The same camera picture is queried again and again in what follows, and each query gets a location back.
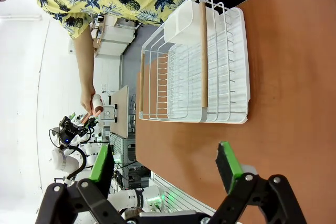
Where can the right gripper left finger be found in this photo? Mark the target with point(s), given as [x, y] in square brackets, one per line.
[102, 166]

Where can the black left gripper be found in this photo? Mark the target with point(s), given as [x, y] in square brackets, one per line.
[68, 130]

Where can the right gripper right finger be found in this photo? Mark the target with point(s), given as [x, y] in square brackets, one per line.
[231, 166]

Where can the pink lint roller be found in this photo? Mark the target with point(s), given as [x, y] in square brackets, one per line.
[97, 103]

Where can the person's right forearm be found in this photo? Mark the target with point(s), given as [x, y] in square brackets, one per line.
[84, 61]

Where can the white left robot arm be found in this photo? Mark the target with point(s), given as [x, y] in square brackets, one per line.
[65, 161]

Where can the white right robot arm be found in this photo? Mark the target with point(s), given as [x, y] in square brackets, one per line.
[126, 197]

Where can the person's right hand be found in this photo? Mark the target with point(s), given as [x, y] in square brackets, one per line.
[86, 100]

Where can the white box with round dial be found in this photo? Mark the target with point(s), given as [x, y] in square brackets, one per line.
[108, 113]

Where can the grey equipment cart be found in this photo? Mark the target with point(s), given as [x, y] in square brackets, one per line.
[128, 148]

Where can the light wooden board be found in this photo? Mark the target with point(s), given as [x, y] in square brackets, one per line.
[120, 111]

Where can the white slatted panel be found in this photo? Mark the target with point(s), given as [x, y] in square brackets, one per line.
[183, 195]

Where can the white background cabinet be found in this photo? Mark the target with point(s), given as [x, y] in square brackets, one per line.
[115, 40]

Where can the white plastic cutlery holder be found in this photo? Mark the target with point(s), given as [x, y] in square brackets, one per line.
[183, 24]

